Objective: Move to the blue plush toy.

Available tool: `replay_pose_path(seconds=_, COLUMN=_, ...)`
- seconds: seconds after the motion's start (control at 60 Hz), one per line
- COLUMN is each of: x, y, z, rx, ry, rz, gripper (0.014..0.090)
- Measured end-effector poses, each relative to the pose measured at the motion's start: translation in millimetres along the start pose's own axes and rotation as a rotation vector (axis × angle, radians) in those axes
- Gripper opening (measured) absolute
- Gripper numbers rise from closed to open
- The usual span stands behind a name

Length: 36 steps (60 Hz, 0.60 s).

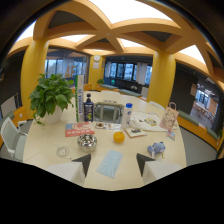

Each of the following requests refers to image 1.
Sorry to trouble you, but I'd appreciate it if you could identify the blue plush toy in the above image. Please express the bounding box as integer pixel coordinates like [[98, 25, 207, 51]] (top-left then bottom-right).
[[146, 141, 167, 159]]

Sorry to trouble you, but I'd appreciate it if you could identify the clear glass ashtray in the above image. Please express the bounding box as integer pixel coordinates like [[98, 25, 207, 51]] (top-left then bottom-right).
[[55, 145, 71, 159]]

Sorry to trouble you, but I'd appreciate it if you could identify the steel bowl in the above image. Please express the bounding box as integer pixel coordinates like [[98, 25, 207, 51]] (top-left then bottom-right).
[[76, 133, 98, 153]]

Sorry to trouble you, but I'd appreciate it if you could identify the small blue card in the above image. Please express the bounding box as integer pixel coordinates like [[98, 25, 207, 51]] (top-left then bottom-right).
[[165, 130, 177, 141]]

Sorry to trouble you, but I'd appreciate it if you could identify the light blue face mask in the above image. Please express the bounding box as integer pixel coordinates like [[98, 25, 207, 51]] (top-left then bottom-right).
[[96, 149, 124, 179]]

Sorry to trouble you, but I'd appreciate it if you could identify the red printed booklet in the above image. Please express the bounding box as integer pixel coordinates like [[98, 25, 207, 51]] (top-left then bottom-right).
[[64, 121, 96, 138]]

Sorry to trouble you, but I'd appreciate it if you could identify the white printed tote bag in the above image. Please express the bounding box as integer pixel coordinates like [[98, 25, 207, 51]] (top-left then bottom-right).
[[129, 110, 168, 133]]

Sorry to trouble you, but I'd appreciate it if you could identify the orange fruit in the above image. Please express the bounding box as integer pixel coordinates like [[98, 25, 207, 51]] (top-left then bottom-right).
[[113, 131, 126, 145]]

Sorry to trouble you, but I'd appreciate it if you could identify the pink paper gift bag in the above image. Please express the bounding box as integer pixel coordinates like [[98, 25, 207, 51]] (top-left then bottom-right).
[[158, 101, 180, 132]]

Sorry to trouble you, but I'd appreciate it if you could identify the flat snack packet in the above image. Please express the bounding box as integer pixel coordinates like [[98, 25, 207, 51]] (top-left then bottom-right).
[[94, 121, 122, 131]]

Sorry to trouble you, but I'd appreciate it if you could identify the white plant pot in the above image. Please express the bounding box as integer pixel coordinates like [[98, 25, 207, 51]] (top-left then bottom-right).
[[40, 106, 64, 126]]

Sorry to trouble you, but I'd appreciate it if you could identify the white bottle blue cap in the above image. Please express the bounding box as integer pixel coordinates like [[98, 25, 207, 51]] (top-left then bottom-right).
[[120, 102, 134, 130]]

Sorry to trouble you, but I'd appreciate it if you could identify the dark blue drink bottle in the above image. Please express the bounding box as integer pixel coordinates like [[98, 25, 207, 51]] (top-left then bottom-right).
[[83, 92, 95, 123]]

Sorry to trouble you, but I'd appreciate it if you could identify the white office chair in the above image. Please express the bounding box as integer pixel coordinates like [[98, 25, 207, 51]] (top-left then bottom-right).
[[0, 116, 29, 163]]

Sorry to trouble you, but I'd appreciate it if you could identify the tall shuttlecock tube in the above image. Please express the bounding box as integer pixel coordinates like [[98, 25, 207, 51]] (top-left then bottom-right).
[[75, 74, 85, 123]]

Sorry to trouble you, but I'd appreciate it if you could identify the green potted plant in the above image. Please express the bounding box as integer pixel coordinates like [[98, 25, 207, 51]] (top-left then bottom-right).
[[28, 73, 76, 126]]

